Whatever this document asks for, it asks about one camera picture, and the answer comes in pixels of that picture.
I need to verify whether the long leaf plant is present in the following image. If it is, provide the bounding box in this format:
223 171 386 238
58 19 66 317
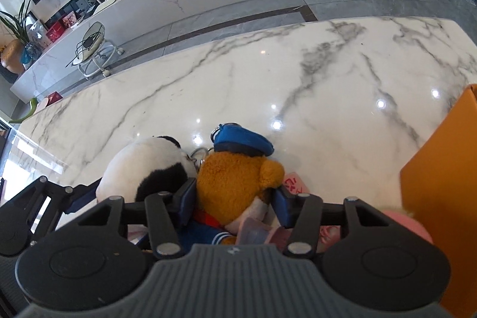
0 0 35 47

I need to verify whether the black and white panda plush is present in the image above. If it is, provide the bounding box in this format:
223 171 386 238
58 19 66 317
96 135 198 205

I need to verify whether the orange vase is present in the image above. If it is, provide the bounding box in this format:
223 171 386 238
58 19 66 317
0 38 27 75

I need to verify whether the white rolling stool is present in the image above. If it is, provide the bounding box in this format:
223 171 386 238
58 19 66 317
71 22 125 80

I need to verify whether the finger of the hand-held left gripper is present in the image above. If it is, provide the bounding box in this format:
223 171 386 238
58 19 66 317
0 176 102 229

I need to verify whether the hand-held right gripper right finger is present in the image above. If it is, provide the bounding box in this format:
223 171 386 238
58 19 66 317
274 187 401 260

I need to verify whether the black cable bundle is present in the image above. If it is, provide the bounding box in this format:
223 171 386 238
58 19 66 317
75 29 105 60

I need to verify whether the blue glass vase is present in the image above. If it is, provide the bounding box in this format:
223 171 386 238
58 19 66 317
20 42 44 65

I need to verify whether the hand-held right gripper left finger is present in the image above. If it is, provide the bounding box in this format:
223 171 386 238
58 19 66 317
76 177 198 259

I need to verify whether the brown bear plush blue hat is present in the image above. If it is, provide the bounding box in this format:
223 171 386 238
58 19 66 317
179 123 295 248

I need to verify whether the orange storage box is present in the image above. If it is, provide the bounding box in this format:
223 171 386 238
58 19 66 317
399 83 477 318

